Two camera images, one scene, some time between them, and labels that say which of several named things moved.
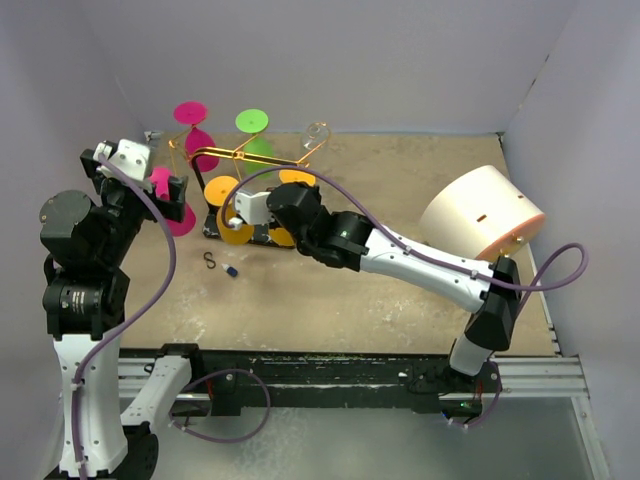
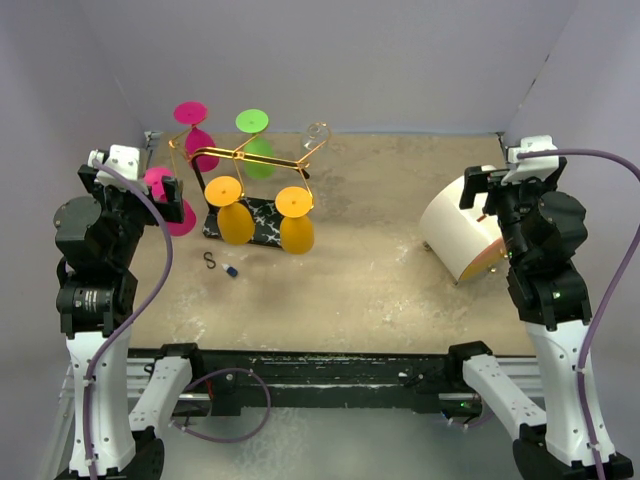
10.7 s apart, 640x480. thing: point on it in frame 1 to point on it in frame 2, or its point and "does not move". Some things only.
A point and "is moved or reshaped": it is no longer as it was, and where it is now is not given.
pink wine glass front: [161, 177] does not move
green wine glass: [253, 121] does not move
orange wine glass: [217, 192] does not move
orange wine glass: [282, 236] is moved or reshaped
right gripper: [272, 218] to [478, 179]
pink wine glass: [193, 113] does not move
